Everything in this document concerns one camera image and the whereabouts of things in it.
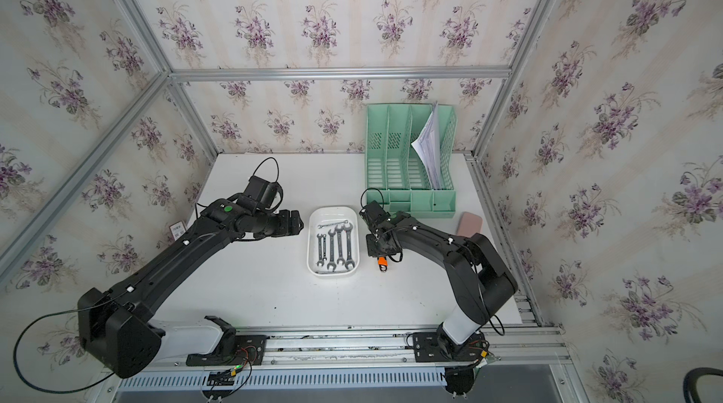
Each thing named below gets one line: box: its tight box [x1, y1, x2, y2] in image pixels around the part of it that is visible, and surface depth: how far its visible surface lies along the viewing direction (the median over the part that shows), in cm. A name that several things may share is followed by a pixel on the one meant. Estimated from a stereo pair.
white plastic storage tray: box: [306, 206, 361, 278], surface depth 97 cm
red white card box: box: [168, 220, 188, 242], surface depth 97 cm
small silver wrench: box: [326, 225, 338, 273], surface depth 93 cm
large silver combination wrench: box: [342, 223, 356, 271], surface depth 92 cm
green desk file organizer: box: [365, 103, 458, 218], surface depth 108 cm
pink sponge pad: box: [456, 211, 483, 238], surface depth 100 cm
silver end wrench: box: [335, 225, 348, 266], surface depth 97 cm
